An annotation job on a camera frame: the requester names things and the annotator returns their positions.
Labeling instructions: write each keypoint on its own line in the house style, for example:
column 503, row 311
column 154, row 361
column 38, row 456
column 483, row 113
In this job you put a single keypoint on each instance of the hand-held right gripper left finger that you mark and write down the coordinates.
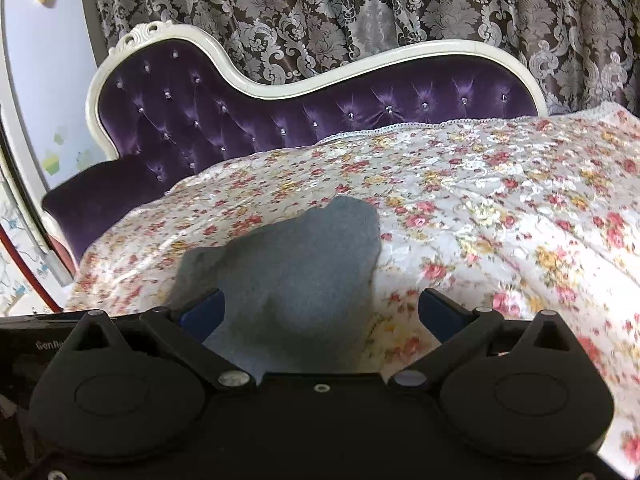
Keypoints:
column 202, row 312

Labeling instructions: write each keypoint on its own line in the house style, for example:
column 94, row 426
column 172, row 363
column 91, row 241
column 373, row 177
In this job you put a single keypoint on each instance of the green wall sticker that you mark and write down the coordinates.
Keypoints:
column 86, row 158
column 61, row 138

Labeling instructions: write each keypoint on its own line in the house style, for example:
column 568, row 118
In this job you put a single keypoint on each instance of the dark damask curtain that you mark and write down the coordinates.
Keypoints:
column 400, row 5

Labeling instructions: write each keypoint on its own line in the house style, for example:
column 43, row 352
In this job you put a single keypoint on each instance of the grey argyle sweater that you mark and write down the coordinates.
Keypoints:
column 300, row 270

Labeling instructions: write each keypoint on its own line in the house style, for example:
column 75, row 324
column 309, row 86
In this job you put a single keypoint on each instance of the red bar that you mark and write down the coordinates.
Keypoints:
column 30, row 270

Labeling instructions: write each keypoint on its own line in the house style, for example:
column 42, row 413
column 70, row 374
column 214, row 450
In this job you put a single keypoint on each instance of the purple tufted sofa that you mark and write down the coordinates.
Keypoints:
column 200, row 110

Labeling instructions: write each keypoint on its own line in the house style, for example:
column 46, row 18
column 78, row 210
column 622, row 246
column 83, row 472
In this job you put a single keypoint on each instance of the floral bedspread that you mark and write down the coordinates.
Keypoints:
column 500, row 210

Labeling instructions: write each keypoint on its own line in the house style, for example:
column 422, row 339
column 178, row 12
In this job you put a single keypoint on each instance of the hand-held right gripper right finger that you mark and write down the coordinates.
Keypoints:
column 442, row 312

